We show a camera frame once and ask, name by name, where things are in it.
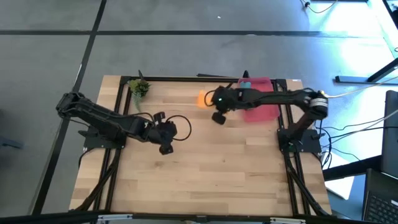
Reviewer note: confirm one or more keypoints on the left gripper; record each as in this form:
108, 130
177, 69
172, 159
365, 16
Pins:
163, 132

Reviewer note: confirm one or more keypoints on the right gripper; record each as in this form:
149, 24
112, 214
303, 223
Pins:
225, 99

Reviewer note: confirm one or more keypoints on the orange microfiber towel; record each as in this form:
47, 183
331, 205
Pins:
202, 99

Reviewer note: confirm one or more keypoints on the teal microfiber towel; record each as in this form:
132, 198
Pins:
245, 85

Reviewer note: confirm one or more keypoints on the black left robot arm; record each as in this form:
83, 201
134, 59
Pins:
102, 116

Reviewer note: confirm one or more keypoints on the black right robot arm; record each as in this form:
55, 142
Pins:
280, 97

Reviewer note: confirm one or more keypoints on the pink plastic basket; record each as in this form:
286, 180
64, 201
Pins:
261, 115

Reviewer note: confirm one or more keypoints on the small potted green plant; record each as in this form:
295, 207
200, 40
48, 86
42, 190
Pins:
140, 88

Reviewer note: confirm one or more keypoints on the black stand base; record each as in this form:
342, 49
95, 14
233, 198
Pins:
351, 79

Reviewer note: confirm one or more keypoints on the white paper sheet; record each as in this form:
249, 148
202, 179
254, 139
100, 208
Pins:
340, 188

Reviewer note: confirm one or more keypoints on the black desk beam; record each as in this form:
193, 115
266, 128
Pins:
351, 169

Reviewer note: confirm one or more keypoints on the black flat monitor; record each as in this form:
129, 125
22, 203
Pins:
390, 133

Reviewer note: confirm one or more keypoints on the black laptop keyboard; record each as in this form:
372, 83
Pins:
381, 205

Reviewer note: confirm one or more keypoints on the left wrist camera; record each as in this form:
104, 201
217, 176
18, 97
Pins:
159, 116

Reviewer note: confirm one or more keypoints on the black aluminium table frame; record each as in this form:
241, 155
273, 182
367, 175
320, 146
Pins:
186, 79

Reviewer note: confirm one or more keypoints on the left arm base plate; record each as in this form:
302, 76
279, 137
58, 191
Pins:
93, 143

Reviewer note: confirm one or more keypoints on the silver metal bracket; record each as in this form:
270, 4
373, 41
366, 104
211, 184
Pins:
115, 217
287, 221

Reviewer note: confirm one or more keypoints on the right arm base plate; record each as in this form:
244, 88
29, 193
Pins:
311, 143

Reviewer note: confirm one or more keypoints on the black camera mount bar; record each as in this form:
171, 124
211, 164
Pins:
46, 217

